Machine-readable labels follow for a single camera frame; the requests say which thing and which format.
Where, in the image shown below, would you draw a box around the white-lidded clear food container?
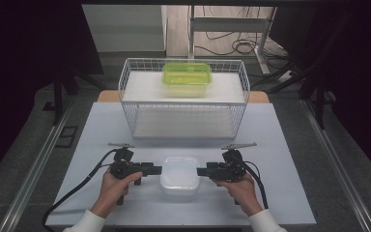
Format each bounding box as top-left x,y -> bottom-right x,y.
159,156 -> 201,196

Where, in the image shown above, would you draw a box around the wooden table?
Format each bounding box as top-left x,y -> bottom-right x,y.
96,89 -> 271,104

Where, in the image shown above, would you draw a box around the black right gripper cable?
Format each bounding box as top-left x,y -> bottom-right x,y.
242,159 -> 270,210

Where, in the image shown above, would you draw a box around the grey metal floor rail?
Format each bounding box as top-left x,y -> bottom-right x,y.
299,98 -> 371,232
0,99 -> 75,232

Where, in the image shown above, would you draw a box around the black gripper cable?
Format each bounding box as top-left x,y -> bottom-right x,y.
242,159 -> 270,210
42,148 -> 119,232

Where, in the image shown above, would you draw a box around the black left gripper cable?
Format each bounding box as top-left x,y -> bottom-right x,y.
42,148 -> 119,232

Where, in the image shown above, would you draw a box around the white power strip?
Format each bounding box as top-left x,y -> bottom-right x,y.
276,69 -> 295,84

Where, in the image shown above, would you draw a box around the person's left hand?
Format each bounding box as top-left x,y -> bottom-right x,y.
91,171 -> 144,219

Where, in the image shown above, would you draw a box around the white metal desk frame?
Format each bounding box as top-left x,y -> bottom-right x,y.
187,5 -> 278,75

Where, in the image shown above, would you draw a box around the black floor cables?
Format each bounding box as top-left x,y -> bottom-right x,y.
194,5 -> 288,58

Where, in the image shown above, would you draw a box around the white wire shelf rack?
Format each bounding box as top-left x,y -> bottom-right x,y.
118,57 -> 251,140

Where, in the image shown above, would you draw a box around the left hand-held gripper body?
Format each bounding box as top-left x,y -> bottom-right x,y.
107,142 -> 143,207

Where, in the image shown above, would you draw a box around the white cabinet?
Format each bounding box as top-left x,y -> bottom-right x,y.
81,4 -> 168,53

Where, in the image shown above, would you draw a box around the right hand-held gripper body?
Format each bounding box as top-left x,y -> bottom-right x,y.
206,142 -> 258,206

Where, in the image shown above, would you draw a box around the green-lidded clear food container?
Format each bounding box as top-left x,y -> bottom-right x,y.
161,62 -> 214,98

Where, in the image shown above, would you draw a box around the person's right hand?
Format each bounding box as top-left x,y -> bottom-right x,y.
212,173 -> 264,218

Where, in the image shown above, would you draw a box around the black metal stand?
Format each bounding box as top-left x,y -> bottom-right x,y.
250,13 -> 352,131
41,62 -> 104,127

